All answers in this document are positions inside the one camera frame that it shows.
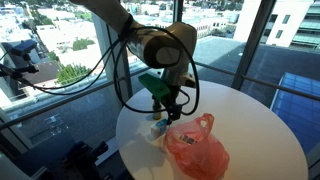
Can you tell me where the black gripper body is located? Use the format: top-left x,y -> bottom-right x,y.
161,85 -> 182,125

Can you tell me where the blue and white box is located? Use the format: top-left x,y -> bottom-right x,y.
151,119 -> 169,139

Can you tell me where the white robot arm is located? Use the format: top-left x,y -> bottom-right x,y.
70,0 -> 199,123

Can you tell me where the yellow-capped supplement bottle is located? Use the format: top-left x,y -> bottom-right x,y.
152,98 -> 161,120

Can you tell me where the red plastic bag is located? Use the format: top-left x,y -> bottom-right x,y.
164,113 -> 230,180

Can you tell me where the round white table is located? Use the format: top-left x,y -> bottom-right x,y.
116,81 -> 308,180

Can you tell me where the black blue equipment base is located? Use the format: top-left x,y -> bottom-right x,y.
13,133 -> 111,180

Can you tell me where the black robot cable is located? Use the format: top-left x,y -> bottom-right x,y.
0,13 -> 201,117

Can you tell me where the blue camera on stand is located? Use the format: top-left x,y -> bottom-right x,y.
0,39 -> 38,79

